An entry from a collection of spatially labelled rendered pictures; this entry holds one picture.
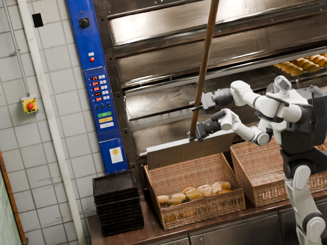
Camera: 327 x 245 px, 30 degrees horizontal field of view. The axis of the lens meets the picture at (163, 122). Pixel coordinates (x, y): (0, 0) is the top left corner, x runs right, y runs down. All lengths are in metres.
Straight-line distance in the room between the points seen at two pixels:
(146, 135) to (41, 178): 0.77
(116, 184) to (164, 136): 0.51
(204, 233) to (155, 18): 1.42
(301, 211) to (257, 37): 1.27
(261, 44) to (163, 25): 0.69
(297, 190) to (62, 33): 1.75
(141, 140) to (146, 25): 0.79
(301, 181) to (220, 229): 0.72
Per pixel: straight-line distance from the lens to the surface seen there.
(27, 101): 3.99
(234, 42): 4.18
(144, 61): 4.06
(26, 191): 4.27
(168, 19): 4.04
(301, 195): 3.56
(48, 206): 4.32
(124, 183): 3.98
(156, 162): 3.85
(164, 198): 4.21
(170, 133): 4.22
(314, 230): 3.66
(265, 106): 2.96
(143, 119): 4.15
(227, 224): 3.96
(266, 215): 4.03
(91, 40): 3.95
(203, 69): 2.78
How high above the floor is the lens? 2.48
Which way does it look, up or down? 19 degrees down
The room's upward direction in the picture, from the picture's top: 11 degrees counter-clockwise
